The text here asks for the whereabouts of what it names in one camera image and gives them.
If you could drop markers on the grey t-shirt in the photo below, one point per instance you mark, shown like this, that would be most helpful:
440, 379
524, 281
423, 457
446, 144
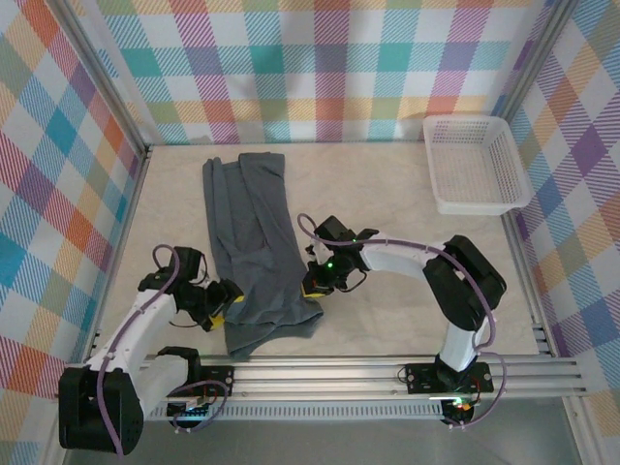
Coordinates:
252, 232

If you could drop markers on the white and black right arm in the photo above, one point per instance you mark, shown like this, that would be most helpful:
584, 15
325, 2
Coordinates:
397, 254

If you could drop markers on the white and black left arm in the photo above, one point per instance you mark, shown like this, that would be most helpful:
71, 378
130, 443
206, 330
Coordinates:
140, 329

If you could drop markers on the white perforated plastic basket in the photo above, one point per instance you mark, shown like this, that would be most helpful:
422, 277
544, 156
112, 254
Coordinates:
467, 164

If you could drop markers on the white right camera mount bracket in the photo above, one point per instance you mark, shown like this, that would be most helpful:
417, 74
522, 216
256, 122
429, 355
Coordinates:
317, 249

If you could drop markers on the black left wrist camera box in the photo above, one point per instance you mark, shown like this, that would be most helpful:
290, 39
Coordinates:
190, 261

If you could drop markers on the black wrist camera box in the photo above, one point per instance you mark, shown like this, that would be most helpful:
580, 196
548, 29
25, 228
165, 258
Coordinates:
334, 227
190, 261

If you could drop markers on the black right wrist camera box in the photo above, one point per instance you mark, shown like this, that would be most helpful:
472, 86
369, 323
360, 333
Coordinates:
334, 227

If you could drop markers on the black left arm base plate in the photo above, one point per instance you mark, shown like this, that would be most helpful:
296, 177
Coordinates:
218, 380

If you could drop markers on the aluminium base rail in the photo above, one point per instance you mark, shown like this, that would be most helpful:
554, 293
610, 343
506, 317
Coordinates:
315, 378

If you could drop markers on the aluminium side frame strip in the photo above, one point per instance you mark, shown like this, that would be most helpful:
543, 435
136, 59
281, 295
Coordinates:
530, 290
131, 203

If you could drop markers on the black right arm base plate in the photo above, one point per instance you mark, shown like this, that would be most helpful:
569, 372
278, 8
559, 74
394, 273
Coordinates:
421, 380

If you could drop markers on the aluminium corner post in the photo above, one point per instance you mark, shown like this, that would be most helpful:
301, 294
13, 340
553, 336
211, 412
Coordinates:
105, 82
536, 58

